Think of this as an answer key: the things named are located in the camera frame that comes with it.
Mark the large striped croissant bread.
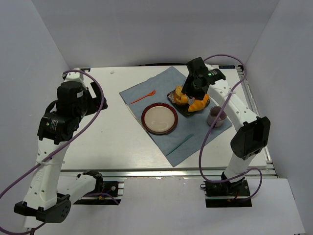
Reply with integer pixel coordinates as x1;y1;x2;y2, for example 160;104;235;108
188;94;210;112

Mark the small striped bread roll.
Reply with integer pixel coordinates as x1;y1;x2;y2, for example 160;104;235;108
180;94;188;105

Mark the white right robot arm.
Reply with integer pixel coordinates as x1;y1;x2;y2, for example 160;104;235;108
182;57;270;183

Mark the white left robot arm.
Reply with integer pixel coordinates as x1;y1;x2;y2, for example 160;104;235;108
14;69;108;223

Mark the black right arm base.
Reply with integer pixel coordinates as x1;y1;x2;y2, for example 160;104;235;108
200;180;252;208

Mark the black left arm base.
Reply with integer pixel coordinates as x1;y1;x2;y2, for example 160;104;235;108
74;181;124;206

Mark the dark patterned square tray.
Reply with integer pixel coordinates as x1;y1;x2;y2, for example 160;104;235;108
167;91;210;117

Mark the purple cup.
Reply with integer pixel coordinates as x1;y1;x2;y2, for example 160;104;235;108
207;106;227;128

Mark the blue cloth mat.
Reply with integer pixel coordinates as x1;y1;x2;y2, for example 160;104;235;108
119;66;232;168

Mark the teal plastic knife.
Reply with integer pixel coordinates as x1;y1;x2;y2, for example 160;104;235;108
165;134;194;156

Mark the round red-rimmed plate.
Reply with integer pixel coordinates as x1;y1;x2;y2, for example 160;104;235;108
141;102;178;135

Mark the orange plastic fork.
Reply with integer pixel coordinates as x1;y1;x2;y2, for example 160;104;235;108
130;90;156;104

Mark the aluminium table frame rail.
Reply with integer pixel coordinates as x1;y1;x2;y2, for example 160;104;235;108
58;65;278;177

